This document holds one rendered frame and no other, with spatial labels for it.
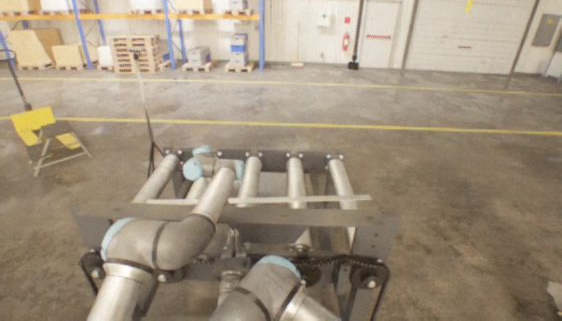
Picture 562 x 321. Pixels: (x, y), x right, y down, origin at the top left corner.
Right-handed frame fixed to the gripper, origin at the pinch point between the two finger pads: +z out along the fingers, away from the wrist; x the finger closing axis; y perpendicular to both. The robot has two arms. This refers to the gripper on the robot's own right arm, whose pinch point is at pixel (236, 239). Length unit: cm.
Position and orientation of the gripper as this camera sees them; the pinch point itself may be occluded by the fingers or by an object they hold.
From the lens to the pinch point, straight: 113.5
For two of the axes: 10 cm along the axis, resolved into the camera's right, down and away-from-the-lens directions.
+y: -0.9, -7.3, -6.7
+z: -0.1, -6.7, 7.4
